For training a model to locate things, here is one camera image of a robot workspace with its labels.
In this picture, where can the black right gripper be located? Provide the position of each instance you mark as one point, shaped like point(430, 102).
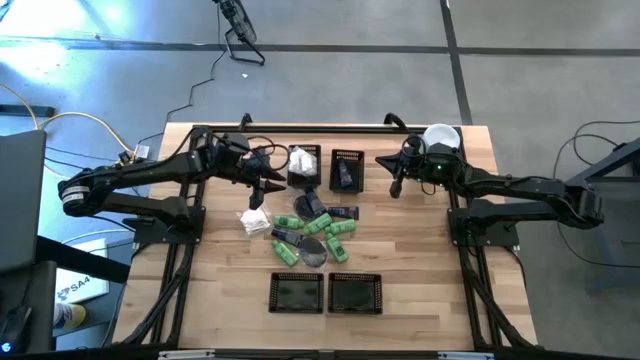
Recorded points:
point(396, 190)

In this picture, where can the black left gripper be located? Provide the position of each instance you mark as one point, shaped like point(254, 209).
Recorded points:
point(255, 200)

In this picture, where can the dark blue travel tube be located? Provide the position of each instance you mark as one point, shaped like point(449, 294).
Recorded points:
point(315, 202)
point(345, 212)
point(286, 236)
point(346, 174)

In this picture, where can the green travel bottle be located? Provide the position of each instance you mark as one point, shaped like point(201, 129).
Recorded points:
point(344, 226)
point(318, 224)
point(289, 222)
point(285, 253)
point(337, 250)

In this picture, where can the black slotted plastic basket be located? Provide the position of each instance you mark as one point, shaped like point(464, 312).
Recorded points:
point(331, 295)
point(359, 175)
point(296, 295)
point(305, 182)

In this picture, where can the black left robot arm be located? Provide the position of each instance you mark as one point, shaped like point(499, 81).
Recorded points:
point(140, 172)

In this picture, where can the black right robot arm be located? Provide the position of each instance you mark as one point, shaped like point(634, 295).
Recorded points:
point(510, 182)

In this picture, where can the green paper cup stack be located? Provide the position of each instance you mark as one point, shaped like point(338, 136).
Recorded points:
point(442, 135)

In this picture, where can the grey power adapter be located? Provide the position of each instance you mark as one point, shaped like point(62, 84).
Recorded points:
point(142, 151)

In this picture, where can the black floor fan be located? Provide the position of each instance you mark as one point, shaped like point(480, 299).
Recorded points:
point(240, 22)

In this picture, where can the black side desk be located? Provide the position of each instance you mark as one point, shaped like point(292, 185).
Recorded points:
point(85, 260)

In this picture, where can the white printed box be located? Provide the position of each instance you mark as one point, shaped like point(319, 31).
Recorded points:
point(80, 290)

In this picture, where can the blue-grey metal table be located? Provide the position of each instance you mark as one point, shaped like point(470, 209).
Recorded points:
point(620, 157)

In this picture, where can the yellow white can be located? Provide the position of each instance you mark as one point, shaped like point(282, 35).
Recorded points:
point(70, 315)

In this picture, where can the black floor bar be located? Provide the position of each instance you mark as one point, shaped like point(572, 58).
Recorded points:
point(25, 111)

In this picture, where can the black computer mouse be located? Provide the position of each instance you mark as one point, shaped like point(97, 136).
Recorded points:
point(15, 325)

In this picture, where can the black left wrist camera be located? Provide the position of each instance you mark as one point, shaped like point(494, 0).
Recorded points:
point(252, 160)

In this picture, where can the black frame clamp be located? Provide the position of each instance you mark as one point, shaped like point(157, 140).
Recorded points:
point(245, 120)
point(394, 120)

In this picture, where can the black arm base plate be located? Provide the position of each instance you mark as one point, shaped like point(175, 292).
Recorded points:
point(500, 235)
point(150, 235)

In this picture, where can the white bracket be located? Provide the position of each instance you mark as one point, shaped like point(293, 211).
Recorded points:
point(465, 356)
point(185, 355)

